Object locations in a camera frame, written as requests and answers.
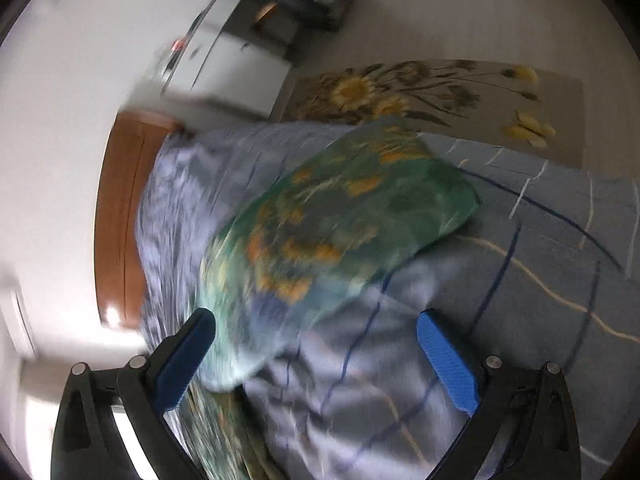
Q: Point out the green floral garment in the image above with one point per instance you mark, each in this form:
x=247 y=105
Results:
x=345 y=210

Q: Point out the wooden headboard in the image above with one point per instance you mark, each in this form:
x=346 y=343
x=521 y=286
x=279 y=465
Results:
x=120 y=210

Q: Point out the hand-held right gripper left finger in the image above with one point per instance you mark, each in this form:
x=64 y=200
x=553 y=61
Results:
x=185 y=360

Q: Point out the sunflower floor rug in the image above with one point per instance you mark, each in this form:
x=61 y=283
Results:
x=425 y=95

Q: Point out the blue plaid bedsheet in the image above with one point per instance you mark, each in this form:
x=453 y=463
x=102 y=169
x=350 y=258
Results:
x=525 y=280

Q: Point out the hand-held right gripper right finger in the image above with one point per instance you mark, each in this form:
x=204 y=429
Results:
x=450 y=365

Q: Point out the white bedside cabinet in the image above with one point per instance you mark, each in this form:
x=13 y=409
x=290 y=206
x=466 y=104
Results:
x=220 y=55

